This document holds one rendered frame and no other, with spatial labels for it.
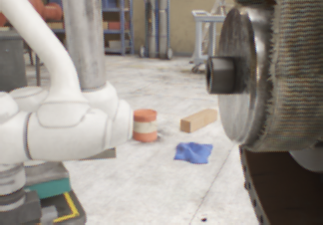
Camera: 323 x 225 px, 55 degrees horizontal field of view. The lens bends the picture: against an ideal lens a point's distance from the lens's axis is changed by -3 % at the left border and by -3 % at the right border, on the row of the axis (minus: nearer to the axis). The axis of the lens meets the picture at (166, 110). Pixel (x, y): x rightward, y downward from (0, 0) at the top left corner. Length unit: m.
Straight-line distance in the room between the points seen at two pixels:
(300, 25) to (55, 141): 0.50
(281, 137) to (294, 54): 0.07
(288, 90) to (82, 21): 0.66
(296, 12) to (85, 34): 0.66
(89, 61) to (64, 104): 0.25
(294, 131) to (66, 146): 0.46
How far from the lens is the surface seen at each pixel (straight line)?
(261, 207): 0.43
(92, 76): 0.89
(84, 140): 0.64
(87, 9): 0.85
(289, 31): 0.26
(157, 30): 6.44
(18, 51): 1.28
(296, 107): 0.27
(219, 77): 0.30
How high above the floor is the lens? 0.91
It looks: 17 degrees down
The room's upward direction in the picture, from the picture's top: straight up
